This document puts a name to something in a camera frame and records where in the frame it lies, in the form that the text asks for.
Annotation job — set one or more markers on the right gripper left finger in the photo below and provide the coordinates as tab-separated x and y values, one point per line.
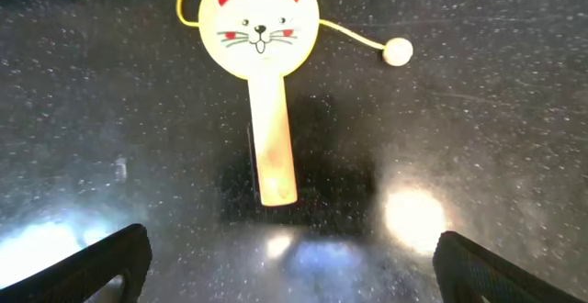
96	271

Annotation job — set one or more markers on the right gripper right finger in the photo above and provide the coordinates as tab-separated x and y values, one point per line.
473	275

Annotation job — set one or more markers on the yellow cat face rattle drum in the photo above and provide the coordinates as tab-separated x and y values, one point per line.
259	27

